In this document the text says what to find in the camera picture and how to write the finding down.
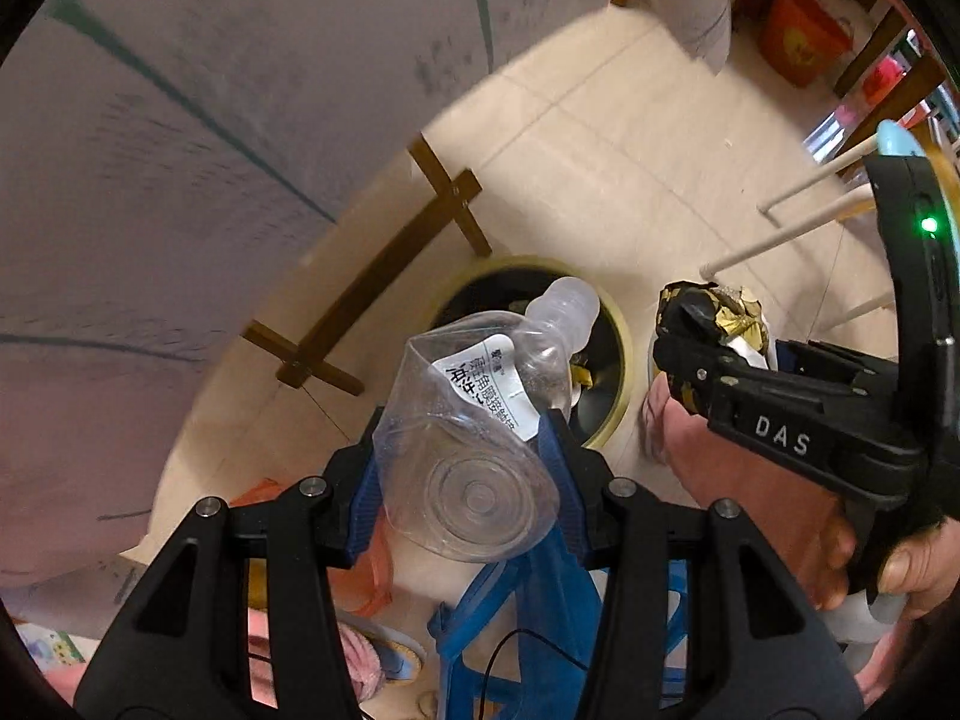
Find white chair legs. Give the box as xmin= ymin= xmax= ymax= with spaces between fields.
xmin=697 ymin=131 xmax=901 ymax=331

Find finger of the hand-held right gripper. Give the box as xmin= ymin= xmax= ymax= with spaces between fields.
xmin=651 ymin=291 xmax=734 ymax=422

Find black trash bin yellow rim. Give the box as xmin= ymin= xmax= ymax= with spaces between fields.
xmin=427 ymin=256 xmax=633 ymax=451

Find person's right hand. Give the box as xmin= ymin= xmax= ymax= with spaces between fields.
xmin=814 ymin=514 xmax=960 ymax=625

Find yellow foil snack wrapper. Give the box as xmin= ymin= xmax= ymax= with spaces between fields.
xmin=656 ymin=279 xmax=770 ymax=421

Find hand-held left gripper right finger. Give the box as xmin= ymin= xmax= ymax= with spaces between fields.
xmin=536 ymin=409 xmax=867 ymax=720

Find orange plastic bag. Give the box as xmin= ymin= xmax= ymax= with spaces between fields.
xmin=229 ymin=476 xmax=395 ymax=616

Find pink fluffy slipper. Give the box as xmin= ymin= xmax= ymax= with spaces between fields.
xmin=334 ymin=615 xmax=428 ymax=698

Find blue plastic stool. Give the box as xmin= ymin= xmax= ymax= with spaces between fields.
xmin=427 ymin=521 xmax=691 ymax=720

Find red plastic bucket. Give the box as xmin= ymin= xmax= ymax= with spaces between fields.
xmin=756 ymin=0 xmax=856 ymax=87

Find tree-print tablecloth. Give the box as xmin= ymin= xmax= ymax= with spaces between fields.
xmin=0 ymin=0 xmax=732 ymax=601

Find clear plastic bottle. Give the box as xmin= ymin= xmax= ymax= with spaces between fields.
xmin=371 ymin=277 xmax=601 ymax=563

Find wooden table base frame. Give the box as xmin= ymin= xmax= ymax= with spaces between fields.
xmin=244 ymin=133 xmax=494 ymax=397

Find person's pink trouser leg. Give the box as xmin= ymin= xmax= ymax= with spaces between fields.
xmin=649 ymin=371 xmax=860 ymax=612

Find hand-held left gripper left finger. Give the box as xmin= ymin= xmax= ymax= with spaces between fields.
xmin=71 ymin=409 xmax=387 ymax=720

